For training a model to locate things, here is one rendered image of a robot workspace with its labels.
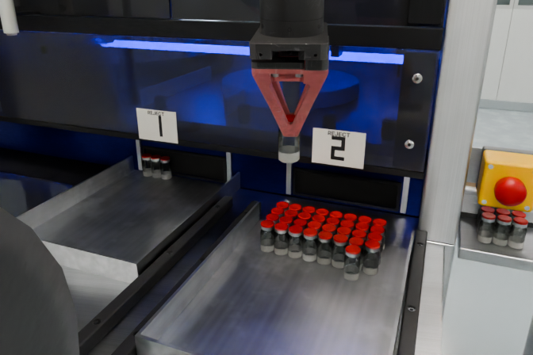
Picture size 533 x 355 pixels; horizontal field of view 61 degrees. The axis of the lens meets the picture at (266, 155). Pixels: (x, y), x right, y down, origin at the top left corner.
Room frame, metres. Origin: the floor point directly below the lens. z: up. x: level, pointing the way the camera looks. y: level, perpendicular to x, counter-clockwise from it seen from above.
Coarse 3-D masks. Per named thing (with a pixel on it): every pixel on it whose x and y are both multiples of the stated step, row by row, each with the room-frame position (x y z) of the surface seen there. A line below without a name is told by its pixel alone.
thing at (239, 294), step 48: (240, 240) 0.63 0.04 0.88; (192, 288) 0.49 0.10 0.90; (240, 288) 0.51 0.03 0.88; (288, 288) 0.51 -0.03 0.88; (336, 288) 0.51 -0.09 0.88; (384, 288) 0.51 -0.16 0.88; (144, 336) 0.39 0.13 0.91; (192, 336) 0.42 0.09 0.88; (240, 336) 0.42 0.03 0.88; (288, 336) 0.42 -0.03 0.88; (336, 336) 0.42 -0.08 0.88; (384, 336) 0.42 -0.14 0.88
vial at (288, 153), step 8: (280, 136) 0.43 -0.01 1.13; (280, 144) 0.43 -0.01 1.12; (288, 144) 0.43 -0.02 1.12; (296, 144) 0.43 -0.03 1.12; (280, 152) 0.43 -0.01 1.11; (288, 152) 0.43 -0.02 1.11; (296, 152) 0.43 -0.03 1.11; (280, 160) 0.43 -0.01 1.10; (288, 160) 0.43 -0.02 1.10; (296, 160) 0.43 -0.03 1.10
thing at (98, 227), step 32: (128, 160) 0.91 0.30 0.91; (64, 192) 0.74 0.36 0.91; (96, 192) 0.81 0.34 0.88; (128, 192) 0.81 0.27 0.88; (160, 192) 0.81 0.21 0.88; (192, 192) 0.81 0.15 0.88; (224, 192) 0.77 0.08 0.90; (32, 224) 0.67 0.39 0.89; (64, 224) 0.68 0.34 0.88; (96, 224) 0.68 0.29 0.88; (128, 224) 0.68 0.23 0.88; (160, 224) 0.68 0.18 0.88; (192, 224) 0.66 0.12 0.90; (64, 256) 0.56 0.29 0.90; (96, 256) 0.54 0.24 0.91; (128, 256) 0.59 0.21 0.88
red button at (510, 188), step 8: (496, 184) 0.59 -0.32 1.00; (504, 184) 0.57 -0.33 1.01; (512, 184) 0.57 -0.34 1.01; (520, 184) 0.57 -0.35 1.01; (496, 192) 0.57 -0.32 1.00; (504, 192) 0.57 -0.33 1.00; (512, 192) 0.56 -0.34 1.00; (520, 192) 0.56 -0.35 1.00; (504, 200) 0.57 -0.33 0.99; (512, 200) 0.56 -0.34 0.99; (520, 200) 0.56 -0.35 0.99
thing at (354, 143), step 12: (324, 132) 0.69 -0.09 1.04; (336, 132) 0.69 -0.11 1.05; (348, 132) 0.68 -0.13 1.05; (360, 132) 0.67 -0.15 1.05; (324, 144) 0.69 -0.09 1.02; (336, 144) 0.69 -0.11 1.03; (348, 144) 0.68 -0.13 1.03; (360, 144) 0.67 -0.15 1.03; (312, 156) 0.70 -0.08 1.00; (324, 156) 0.69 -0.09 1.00; (348, 156) 0.68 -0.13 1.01; (360, 156) 0.67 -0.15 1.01; (360, 168) 0.67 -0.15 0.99
